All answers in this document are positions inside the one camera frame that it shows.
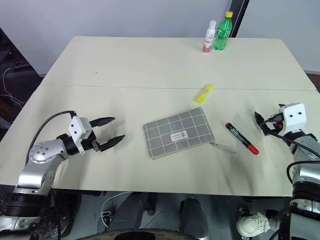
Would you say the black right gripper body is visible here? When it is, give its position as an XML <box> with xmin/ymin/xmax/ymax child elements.
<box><xmin>266</xmin><ymin>112</ymin><xmax>286</xmax><ymax>131</ymax></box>

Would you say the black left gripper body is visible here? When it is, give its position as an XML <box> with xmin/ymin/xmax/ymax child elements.
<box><xmin>79</xmin><ymin>135</ymin><xmax>104</xmax><ymax>153</ymax></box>

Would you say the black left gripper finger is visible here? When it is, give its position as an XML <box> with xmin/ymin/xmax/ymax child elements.
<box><xmin>89</xmin><ymin>116</ymin><xmax>116</xmax><ymax>128</ymax></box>
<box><xmin>99</xmin><ymin>134</ymin><xmax>126</xmax><ymax>152</ymax></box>

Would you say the grey grid pencil pouch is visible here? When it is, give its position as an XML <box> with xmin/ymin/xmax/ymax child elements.
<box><xmin>141</xmin><ymin>106</ymin><xmax>237</xmax><ymax>161</ymax></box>

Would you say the red black marker pen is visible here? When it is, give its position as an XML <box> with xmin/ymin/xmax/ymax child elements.
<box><xmin>224</xmin><ymin>122</ymin><xmax>260</xmax><ymax>156</ymax></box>

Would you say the yellow highlighter pen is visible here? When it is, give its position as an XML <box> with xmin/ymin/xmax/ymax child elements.
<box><xmin>192</xmin><ymin>83</ymin><xmax>215</xmax><ymax>105</ymax></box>

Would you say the dark rounded shape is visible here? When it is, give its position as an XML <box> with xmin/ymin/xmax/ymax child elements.
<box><xmin>106</xmin><ymin>191</ymin><xmax>152</xmax><ymax>232</ymax></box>
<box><xmin>178</xmin><ymin>197</ymin><xmax>210</xmax><ymax>240</ymax></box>

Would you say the green plastic soda bottle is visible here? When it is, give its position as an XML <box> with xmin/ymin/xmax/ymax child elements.
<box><xmin>212</xmin><ymin>11</ymin><xmax>234</xmax><ymax>52</ymax></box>

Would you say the white pink spray bottle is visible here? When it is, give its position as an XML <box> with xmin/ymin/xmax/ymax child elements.
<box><xmin>201</xmin><ymin>20</ymin><xmax>218</xmax><ymax>54</ymax></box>

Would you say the black round rimmed shape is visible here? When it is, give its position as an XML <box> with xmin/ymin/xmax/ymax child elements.
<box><xmin>81</xmin><ymin>226</ymin><xmax>207</xmax><ymax>240</ymax></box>

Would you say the black upright pole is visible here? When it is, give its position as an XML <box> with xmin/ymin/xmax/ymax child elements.
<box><xmin>229</xmin><ymin>0</ymin><xmax>251</xmax><ymax>39</ymax></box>

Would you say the dark equipment rack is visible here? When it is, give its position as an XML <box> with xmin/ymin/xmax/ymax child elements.
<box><xmin>0</xmin><ymin>26</ymin><xmax>49</xmax><ymax>126</ymax></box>

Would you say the white sneaker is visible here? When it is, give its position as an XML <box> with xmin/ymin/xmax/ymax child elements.
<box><xmin>235</xmin><ymin>211</ymin><xmax>272</xmax><ymax>237</ymax></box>

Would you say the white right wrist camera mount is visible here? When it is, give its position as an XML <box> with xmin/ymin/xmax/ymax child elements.
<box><xmin>277</xmin><ymin>102</ymin><xmax>308</xmax><ymax>138</ymax></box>

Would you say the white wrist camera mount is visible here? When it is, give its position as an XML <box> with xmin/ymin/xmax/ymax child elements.
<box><xmin>277</xmin><ymin>102</ymin><xmax>308</xmax><ymax>138</ymax></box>
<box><xmin>67</xmin><ymin>115</ymin><xmax>94</xmax><ymax>154</ymax></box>

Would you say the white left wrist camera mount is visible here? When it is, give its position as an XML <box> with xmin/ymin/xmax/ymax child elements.
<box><xmin>67</xmin><ymin>115</ymin><xmax>94</xmax><ymax>154</ymax></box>

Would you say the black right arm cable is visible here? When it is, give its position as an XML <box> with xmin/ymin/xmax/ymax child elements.
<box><xmin>259</xmin><ymin>120</ymin><xmax>320</xmax><ymax>187</ymax></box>

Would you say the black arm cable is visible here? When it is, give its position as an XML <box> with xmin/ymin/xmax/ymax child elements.
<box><xmin>29</xmin><ymin>110</ymin><xmax>77</xmax><ymax>161</ymax></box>
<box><xmin>259</xmin><ymin>120</ymin><xmax>320</xmax><ymax>187</ymax></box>

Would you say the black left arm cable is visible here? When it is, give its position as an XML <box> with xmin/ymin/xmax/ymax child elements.
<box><xmin>29</xmin><ymin>110</ymin><xmax>77</xmax><ymax>161</ymax></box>

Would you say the white cable under table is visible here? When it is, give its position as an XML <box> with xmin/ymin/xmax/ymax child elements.
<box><xmin>99</xmin><ymin>191</ymin><xmax>129</xmax><ymax>226</ymax></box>

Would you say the thin white cable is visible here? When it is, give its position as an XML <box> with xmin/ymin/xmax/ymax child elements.
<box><xmin>2</xmin><ymin>66</ymin><xmax>25</xmax><ymax>106</ymax></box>

